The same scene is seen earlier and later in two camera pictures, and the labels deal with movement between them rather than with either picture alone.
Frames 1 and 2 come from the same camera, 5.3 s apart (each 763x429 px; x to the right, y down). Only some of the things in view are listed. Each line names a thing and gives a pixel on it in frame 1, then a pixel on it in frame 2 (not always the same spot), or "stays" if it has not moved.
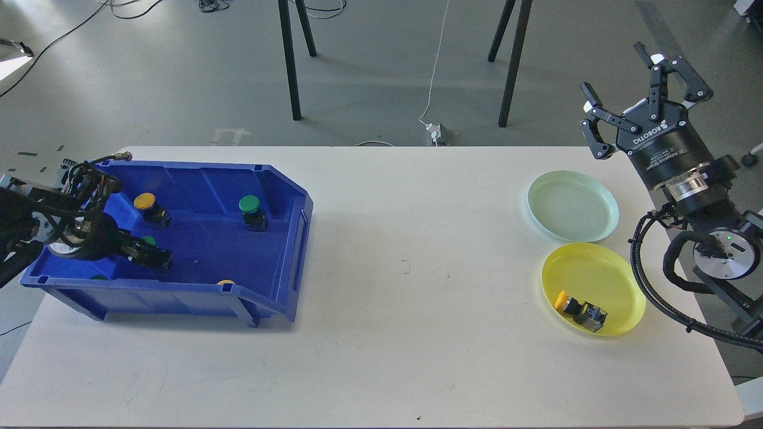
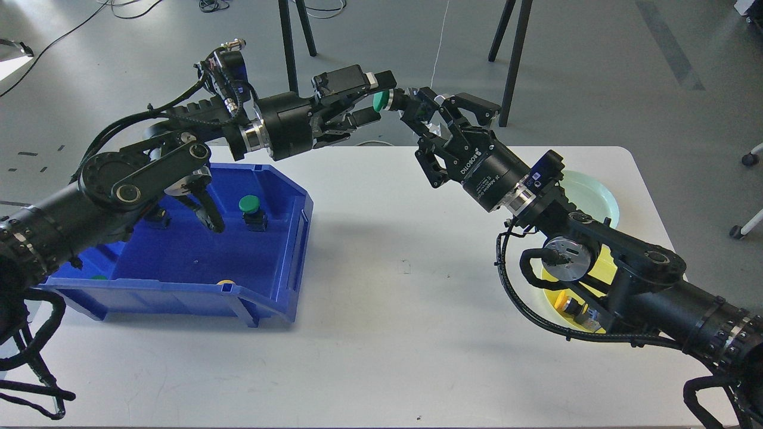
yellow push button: x=152 y=214 stays
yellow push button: x=586 y=314 stays
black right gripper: x=661 y=140 → x=491 y=171
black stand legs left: x=284 y=11 stays
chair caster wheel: x=750 y=159 stays
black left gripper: x=93 y=238 → x=287 y=121
